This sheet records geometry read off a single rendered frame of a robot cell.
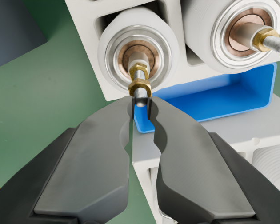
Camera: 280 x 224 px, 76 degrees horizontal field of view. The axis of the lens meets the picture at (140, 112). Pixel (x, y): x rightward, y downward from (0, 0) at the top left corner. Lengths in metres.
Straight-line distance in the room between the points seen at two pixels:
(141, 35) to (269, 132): 0.35
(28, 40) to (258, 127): 0.52
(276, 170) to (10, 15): 0.58
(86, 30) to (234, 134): 0.36
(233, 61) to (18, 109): 0.57
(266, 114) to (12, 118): 0.69
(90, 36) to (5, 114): 0.45
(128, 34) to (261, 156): 0.38
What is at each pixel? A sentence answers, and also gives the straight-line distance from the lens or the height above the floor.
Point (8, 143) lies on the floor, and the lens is 0.75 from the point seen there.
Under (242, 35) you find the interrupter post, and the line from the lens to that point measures 0.22.
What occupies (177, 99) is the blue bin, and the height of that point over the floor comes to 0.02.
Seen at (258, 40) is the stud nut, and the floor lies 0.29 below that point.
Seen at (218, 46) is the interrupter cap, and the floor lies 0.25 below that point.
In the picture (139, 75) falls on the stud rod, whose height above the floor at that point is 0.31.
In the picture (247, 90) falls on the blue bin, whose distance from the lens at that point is 0.53.
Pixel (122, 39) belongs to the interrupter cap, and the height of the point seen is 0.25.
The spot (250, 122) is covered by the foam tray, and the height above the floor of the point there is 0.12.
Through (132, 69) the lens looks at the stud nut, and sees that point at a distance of 0.17.
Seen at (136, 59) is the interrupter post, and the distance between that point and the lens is 0.18.
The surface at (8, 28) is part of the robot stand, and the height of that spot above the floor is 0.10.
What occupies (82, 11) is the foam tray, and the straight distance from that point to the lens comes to 0.28.
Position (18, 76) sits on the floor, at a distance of 0.58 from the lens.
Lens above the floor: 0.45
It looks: 57 degrees down
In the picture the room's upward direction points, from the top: 178 degrees clockwise
